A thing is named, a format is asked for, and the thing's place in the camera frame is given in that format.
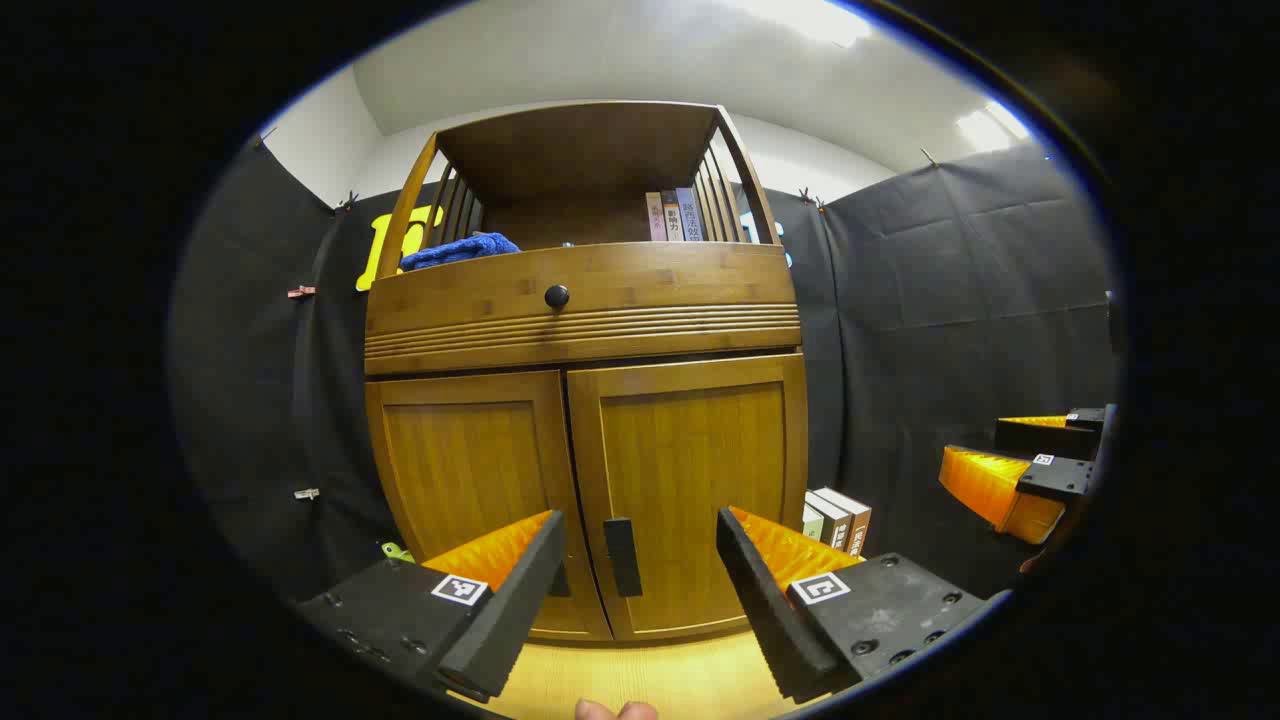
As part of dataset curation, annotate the white cover book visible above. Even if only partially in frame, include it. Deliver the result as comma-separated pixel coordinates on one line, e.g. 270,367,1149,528
806,490,853,551

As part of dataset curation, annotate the ceiling light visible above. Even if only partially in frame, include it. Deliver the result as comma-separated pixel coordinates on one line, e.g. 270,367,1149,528
955,100,1031,153

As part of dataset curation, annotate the brown cover book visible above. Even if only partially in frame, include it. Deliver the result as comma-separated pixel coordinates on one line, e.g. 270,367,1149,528
815,487,873,558

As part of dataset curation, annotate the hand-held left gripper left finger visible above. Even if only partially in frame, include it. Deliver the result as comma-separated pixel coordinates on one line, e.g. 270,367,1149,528
295,508,568,704

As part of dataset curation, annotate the black backdrop cloth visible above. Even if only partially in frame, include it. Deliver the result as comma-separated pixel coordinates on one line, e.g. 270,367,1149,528
170,130,1121,601

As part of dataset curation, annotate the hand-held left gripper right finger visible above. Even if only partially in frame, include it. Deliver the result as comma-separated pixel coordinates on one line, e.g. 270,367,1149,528
715,505,1011,704

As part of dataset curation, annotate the wooden double-door shoe cabinet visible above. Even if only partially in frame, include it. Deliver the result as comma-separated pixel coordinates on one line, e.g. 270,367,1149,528
362,100,811,643

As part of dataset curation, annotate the wooden shoe cabinet door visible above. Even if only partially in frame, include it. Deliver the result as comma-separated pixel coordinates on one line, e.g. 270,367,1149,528
567,352,809,641
365,370,613,643

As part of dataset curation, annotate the blue folded cloth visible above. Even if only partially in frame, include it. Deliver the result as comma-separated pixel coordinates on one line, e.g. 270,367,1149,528
400,232,521,273

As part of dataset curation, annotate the wooden ribbed drawer front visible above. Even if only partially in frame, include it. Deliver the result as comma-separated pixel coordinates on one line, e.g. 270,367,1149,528
365,242,803,377

